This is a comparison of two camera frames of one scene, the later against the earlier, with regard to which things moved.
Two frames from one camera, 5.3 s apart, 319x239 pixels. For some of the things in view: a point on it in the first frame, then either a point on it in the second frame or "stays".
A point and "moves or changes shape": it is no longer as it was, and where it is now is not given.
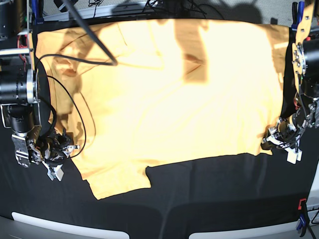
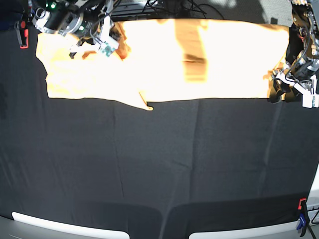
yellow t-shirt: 131,92 moves or changes shape
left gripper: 49,150 → 81,25
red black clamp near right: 302,207 stays
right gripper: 286,130 → 303,70
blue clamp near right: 302,222 stays
